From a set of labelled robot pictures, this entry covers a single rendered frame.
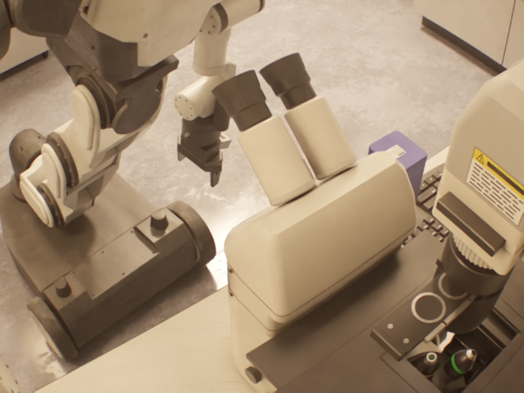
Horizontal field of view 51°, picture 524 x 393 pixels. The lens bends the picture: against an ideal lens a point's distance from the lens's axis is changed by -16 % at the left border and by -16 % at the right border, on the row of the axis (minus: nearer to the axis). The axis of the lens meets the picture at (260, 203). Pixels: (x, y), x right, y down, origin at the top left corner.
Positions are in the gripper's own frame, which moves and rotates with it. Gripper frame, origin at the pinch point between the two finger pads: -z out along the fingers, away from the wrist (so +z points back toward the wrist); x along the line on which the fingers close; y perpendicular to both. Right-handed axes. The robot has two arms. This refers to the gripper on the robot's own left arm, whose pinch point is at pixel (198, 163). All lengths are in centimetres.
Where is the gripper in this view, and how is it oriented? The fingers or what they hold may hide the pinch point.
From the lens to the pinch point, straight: 147.8
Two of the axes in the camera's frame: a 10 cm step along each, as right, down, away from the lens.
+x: 7.5, 5.8, -3.1
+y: 6.5, -5.6, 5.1
